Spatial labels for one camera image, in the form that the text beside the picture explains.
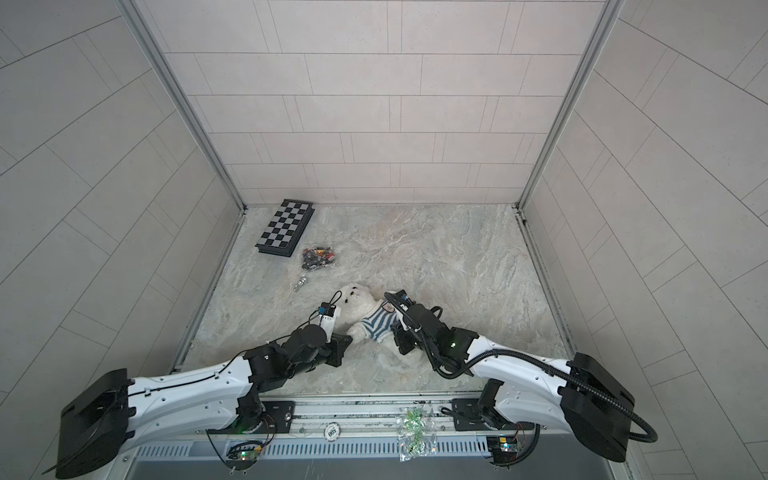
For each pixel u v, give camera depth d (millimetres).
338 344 678
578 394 406
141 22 724
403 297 690
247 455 642
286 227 1055
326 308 702
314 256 991
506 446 683
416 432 694
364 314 816
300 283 933
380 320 791
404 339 693
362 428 704
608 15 711
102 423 387
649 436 377
